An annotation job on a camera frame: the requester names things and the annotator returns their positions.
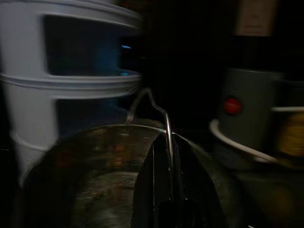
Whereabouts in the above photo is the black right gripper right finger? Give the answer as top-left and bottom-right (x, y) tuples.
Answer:
(172, 135), (228, 228)

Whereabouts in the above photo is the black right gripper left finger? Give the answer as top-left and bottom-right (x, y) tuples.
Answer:
(132, 136), (173, 228)

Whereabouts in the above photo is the steel bowl with wire handle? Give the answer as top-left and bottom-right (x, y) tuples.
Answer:
(23, 87), (240, 228)

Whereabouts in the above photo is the grey electric kettle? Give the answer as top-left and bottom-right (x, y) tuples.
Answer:
(215, 67), (285, 171)

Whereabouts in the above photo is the white tiered plastic rack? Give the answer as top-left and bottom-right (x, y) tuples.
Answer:
(0, 0), (143, 188)

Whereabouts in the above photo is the white power cable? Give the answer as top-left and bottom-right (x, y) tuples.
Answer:
(209, 105), (304, 164)

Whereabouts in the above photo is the white rectangular wall plate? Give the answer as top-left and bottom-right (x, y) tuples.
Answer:
(235, 0), (278, 36)

